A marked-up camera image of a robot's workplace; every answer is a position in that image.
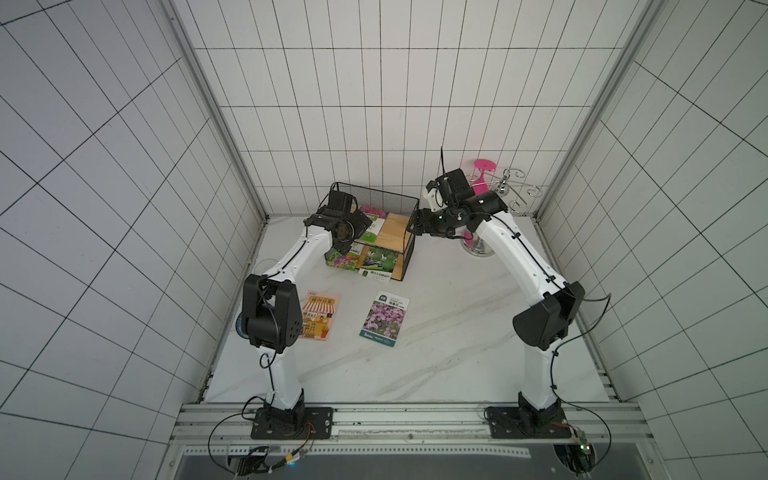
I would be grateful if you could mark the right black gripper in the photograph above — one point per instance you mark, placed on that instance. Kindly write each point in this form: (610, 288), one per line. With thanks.
(424, 222)

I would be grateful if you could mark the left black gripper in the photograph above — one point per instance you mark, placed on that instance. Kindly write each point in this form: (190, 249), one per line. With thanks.
(361, 224)

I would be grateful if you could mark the green white impatiens seed bag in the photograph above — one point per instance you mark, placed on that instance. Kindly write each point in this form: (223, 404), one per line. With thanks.
(377, 218)

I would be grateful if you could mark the green pink flower seed bag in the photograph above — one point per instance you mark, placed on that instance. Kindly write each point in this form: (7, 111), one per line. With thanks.
(348, 261)

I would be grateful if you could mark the green vegetable seed bag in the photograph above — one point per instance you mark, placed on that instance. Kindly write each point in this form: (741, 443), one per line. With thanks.
(377, 263)

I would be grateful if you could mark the orange striped seed bag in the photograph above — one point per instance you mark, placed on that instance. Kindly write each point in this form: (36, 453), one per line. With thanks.
(319, 311)

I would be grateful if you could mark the purple flower seed bag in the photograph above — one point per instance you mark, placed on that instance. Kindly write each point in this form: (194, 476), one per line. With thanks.
(384, 320)

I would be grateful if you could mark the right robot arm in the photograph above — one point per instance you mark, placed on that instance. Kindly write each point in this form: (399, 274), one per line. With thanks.
(552, 301)

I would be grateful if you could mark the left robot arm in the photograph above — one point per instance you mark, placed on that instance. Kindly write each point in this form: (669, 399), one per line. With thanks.
(271, 317)

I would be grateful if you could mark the small electronics board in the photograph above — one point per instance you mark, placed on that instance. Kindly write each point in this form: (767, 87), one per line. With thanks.
(578, 458)

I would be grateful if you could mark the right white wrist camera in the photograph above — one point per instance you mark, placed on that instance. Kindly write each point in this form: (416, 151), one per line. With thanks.
(432, 195)

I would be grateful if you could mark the black wire mesh shelf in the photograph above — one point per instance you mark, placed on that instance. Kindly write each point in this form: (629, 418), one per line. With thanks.
(393, 235)

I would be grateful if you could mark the silver wire rack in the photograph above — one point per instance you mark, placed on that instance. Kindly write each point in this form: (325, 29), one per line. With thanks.
(522, 197)

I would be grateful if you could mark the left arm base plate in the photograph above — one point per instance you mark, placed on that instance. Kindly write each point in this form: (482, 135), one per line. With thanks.
(303, 422)

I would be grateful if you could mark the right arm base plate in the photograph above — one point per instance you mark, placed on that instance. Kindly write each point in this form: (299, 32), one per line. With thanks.
(527, 423)

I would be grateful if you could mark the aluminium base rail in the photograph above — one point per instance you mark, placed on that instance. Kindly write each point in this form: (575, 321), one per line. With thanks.
(413, 440)

